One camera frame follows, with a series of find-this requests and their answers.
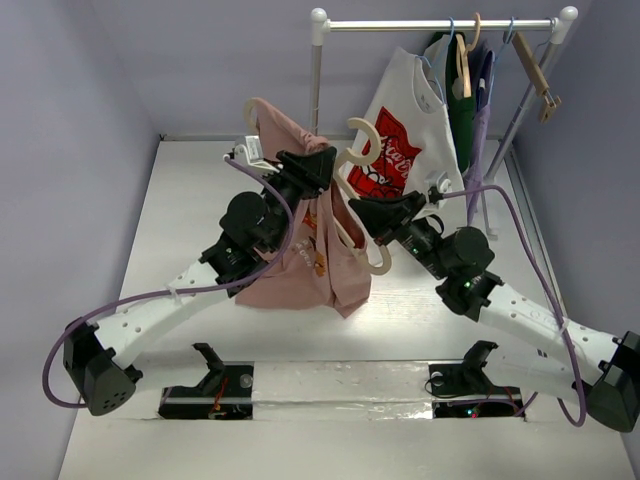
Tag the green shirt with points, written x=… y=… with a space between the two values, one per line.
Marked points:
x=460 y=112

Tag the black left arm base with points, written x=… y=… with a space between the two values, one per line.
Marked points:
x=224 y=392

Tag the beige hanger with green shirt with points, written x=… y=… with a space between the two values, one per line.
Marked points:
x=462 y=64

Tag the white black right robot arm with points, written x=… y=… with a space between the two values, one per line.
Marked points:
x=597 y=371

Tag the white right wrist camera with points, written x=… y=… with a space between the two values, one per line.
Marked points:
x=434 y=186

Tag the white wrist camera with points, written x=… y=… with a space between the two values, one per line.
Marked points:
x=434 y=186
x=247 y=152

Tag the blue wire hanger right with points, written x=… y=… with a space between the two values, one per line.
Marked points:
x=507 y=36

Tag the pink t shirt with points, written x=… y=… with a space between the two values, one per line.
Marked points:
x=320 y=267

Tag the blue wire hanger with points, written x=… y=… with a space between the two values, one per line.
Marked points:
x=434 y=61
x=507 y=36

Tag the wooden clip hanger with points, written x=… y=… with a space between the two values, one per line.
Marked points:
x=538 y=84

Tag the lavender shirt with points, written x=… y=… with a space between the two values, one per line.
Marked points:
x=481 y=62

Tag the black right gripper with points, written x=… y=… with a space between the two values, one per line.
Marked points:
x=390 y=230

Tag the white red print t shirt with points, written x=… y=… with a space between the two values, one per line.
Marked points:
x=414 y=129

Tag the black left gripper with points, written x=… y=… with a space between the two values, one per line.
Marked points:
x=317 y=167

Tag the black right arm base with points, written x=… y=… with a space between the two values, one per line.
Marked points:
x=460 y=389

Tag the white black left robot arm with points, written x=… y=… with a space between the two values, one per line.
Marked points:
x=102 y=354

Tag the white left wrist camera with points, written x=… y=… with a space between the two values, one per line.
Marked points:
x=247 y=152

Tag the white metal clothes rack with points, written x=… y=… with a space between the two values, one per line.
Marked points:
x=558 y=28

